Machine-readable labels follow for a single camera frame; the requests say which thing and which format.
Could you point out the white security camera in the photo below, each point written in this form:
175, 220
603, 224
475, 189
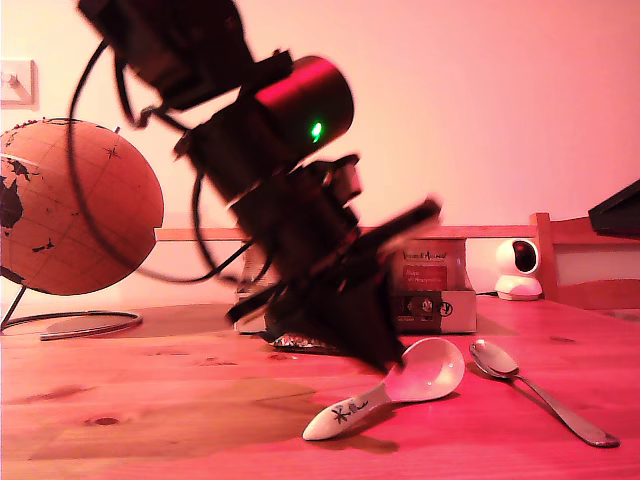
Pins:
520, 265

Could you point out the metal spoon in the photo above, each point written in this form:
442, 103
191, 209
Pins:
495, 362

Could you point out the white ceramic spoon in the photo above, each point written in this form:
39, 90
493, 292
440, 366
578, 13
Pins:
425, 375

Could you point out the cork world globe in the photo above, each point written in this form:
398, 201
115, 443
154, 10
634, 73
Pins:
85, 210

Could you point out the wall light switch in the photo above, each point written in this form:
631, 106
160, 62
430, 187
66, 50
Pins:
20, 85

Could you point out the white cardboard carton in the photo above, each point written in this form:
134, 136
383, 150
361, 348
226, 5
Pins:
435, 310

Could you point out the black monitor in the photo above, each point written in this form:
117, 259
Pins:
620, 212

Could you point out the wooden chair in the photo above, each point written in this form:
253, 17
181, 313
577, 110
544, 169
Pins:
590, 290

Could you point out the crumpled foil wrapper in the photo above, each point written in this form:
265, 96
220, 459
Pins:
300, 344

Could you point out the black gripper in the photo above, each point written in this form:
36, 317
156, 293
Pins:
295, 235

